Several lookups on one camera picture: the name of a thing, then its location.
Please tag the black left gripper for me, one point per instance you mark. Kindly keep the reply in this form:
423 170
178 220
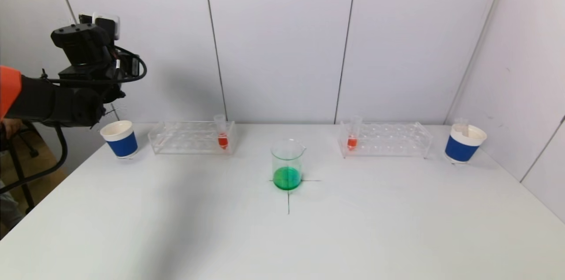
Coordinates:
128 72

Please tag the test tube with blue pigment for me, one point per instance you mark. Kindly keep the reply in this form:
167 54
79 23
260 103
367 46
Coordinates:
115 112

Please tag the test tube with yellow pigment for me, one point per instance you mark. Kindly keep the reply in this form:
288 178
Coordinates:
461 126

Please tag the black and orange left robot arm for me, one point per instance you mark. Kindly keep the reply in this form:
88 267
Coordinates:
66 103

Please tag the clear acrylic test tube rack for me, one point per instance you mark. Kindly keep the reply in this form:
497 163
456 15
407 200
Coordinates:
190 145
388 143

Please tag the test tube with red pigment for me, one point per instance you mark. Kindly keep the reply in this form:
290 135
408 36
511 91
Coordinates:
352 142
223 141

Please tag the clear glass beaker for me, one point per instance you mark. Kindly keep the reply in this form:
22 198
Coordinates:
288 178

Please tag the blue and white paper cup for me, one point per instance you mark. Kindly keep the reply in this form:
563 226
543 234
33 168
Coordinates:
461 149
122 143

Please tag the black tripod stand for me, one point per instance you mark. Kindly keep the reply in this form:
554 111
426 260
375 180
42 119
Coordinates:
27 189

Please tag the grey fabric bundle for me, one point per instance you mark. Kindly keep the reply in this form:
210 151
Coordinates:
9 209

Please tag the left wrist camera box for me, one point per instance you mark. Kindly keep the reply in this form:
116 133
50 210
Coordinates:
107 21

